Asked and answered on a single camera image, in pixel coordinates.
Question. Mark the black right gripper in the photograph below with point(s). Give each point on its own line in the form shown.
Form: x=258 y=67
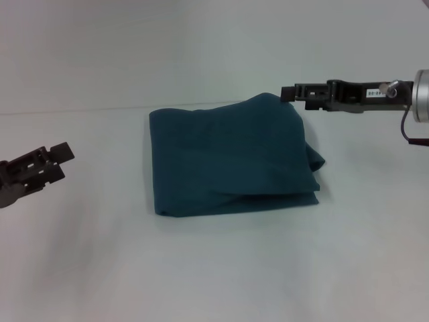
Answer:
x=368 y=97

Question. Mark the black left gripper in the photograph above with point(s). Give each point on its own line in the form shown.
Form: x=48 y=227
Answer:
x=10 y=192

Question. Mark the teal t-shirt with pink print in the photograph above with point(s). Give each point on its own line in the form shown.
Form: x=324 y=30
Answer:
x=228 y=161

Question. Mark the silver right gripper thumbscrew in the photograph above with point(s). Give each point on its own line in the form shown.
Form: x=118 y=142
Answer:
x=391 y=87

